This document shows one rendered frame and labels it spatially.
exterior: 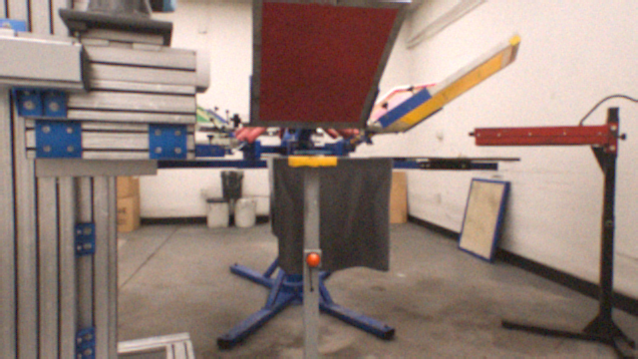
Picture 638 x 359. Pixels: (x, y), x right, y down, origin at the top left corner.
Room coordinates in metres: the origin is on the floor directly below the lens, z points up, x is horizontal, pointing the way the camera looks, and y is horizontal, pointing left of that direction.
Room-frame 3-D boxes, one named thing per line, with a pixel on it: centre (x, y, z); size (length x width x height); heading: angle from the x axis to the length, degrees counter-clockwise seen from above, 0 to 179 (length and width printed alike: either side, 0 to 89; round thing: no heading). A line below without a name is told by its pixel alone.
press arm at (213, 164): (2.56, 0.63, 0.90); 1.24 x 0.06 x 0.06; 129
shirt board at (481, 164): (2.71, -0.48, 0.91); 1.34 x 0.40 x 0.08; 69
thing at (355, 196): (1.62, -0.06, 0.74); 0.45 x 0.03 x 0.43; 99
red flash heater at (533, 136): (2.44, -1.18, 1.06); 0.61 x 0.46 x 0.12; 69
